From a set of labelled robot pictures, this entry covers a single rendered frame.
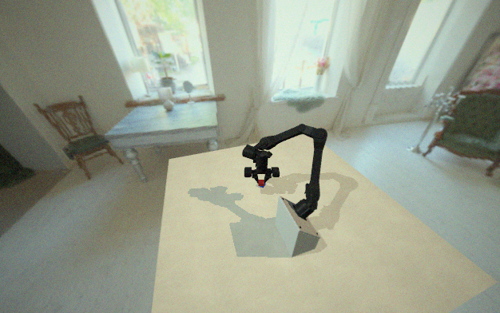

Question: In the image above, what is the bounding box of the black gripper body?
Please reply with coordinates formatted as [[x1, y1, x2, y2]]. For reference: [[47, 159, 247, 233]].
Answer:
[[244, 162, 280, 177]]

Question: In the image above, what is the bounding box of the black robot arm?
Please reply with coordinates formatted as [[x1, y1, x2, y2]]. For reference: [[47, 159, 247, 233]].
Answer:
[[242, 124, 327, 220]]

